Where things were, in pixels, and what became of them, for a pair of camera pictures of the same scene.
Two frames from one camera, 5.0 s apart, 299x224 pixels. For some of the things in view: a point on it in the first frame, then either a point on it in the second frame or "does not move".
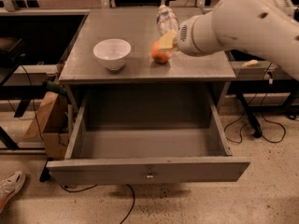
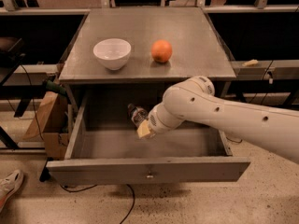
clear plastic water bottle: x=167 y=21 to x=137 y=114
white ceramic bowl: x=112 y=52 does not move
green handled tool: x=54 y=87 does not move
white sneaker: x=9 y=186 does not move
